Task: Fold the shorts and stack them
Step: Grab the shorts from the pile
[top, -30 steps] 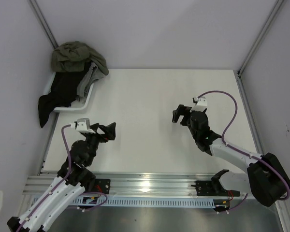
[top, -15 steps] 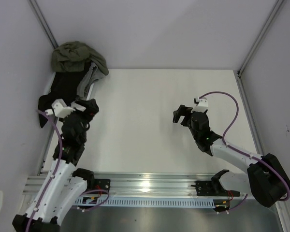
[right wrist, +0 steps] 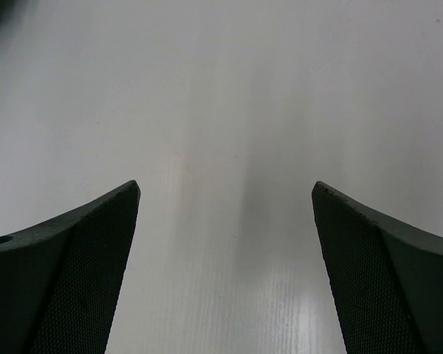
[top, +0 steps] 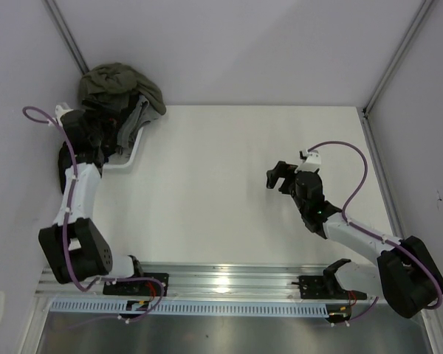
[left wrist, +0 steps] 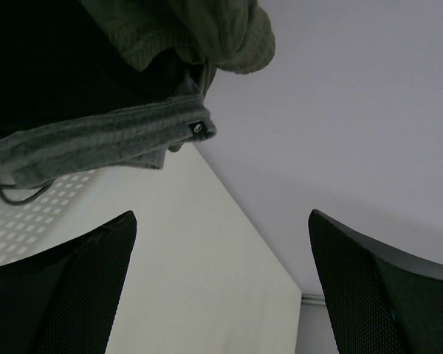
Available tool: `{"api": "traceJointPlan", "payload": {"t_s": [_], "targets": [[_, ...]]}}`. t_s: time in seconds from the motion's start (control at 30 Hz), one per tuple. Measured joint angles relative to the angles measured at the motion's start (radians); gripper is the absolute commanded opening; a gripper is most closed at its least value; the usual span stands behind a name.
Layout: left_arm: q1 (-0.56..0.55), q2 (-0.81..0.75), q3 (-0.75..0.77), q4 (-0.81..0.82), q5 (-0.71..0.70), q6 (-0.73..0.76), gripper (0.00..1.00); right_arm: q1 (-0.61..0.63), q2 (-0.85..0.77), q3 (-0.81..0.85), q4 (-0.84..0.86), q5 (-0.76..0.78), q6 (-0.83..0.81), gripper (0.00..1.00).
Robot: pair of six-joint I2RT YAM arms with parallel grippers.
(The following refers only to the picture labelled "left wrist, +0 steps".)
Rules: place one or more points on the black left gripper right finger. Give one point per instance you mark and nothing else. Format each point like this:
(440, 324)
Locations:
(379, 299)

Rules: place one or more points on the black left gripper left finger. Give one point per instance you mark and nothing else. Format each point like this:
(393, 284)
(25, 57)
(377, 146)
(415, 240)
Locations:
(64, 299)

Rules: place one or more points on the olive green shorts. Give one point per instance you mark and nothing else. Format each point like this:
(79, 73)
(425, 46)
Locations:
(234, 36)

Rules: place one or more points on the grey shorts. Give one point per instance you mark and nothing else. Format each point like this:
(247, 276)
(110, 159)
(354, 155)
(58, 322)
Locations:
(138, 137)

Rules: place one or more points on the black shorts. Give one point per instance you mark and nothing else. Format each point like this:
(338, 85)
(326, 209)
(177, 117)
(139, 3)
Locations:
(56, 64)

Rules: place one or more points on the white perforated basket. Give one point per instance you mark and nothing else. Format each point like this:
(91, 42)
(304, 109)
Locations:
(28, 229)

